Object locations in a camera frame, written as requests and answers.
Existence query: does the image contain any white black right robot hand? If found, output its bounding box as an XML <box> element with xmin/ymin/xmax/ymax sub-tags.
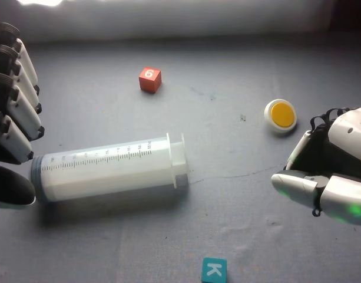
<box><xmin>270</xmin><ymin>106</ymin><xmax>361</xmax><ymax>227</ymax></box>

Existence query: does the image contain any teal letter K block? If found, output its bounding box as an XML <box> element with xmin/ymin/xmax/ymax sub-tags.
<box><xmin>201</xmin><ymin>256</ymin><xmax>228</xmax><ymax>283</ymax></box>

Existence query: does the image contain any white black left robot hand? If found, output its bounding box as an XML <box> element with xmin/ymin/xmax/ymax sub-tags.
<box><xmin>0</xmin><ymin>20</ymin><xmax>46</xmax><ymax>210</ymax></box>

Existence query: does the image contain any red number block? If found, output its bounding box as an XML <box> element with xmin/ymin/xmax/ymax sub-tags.
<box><xmin>138</xmin><ymin>67</ymin><xmax>163</xmax><ymax>94</ymax></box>

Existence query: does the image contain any large clear plastic syringe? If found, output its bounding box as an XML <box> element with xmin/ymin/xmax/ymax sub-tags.
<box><xmin>29</xmin><ymin>132</ymin><xmax>190</xmax><ymax>204</ymax></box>

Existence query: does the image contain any grey table cloth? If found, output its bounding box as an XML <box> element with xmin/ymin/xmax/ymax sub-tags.
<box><xmin>0</xmin><ymin>35</ymin><xmax>361</xmax><ymax>283</ymax></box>

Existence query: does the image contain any round yellow white button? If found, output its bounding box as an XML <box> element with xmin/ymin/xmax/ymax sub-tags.
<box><xmin>263</xmin><ymin>98</ymin><xmax>298</xmax><ymax>135</ymax></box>

